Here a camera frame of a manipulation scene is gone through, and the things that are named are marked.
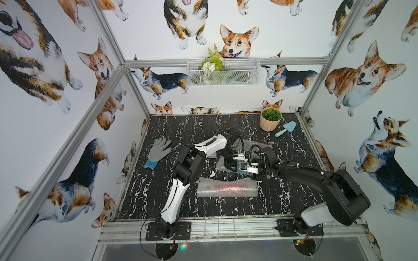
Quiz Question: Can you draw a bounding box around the white wire wall basket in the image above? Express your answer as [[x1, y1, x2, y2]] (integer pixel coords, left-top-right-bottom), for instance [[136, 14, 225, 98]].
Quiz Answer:
[[187, 58, 261, 87]]

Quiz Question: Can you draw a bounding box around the bubble wrap sheet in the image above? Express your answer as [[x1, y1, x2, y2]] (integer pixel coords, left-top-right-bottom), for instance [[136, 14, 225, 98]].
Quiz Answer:
[[215, 140, 278, 181], [197, 178, 259, 197]]

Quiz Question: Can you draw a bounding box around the potted green plant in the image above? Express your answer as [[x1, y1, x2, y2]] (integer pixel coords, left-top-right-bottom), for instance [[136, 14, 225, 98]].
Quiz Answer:
[[260, 107, 282, 132]]

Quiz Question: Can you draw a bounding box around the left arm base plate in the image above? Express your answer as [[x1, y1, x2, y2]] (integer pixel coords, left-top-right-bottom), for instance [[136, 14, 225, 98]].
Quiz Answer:
[[145, 221, 192, 241]]

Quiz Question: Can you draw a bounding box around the artificial fern with flower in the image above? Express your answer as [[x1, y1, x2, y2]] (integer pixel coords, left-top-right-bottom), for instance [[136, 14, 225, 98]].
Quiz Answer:
[[200, 45, 225, 84]]

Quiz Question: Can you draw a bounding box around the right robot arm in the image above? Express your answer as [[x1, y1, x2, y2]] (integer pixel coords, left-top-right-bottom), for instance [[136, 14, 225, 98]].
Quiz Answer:
[[247, 145, 371, 233]]

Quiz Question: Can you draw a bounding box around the red wine bottle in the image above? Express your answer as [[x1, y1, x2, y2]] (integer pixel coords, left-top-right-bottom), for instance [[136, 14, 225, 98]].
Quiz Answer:
[[218, 185, 254, 195]]

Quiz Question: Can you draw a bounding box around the grey work glove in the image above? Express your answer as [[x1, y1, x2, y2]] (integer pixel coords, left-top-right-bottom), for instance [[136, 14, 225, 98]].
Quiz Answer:
[[144, 138, 172, 170]]

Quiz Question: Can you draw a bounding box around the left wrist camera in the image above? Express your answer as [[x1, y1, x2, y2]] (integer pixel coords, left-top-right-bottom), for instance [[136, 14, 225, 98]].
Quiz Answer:
[[233, 152, 248, 162]]

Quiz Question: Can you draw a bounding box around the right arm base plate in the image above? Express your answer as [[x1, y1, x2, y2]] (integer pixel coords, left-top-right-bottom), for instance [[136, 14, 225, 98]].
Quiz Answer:
[[275, 218, 324, 237]]

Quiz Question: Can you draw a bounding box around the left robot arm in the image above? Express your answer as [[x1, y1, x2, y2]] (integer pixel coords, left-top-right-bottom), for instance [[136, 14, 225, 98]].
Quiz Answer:
[[156, 128, 245, 239]]

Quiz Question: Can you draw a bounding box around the teal garden trowel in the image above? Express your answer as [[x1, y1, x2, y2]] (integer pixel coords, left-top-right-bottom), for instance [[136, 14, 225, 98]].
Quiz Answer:
[[275, 121, 297, 138]]

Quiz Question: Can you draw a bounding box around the aluminium front rail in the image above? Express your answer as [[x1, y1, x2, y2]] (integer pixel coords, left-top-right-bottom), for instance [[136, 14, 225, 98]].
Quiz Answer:
[[97, 215, 368, 245]]

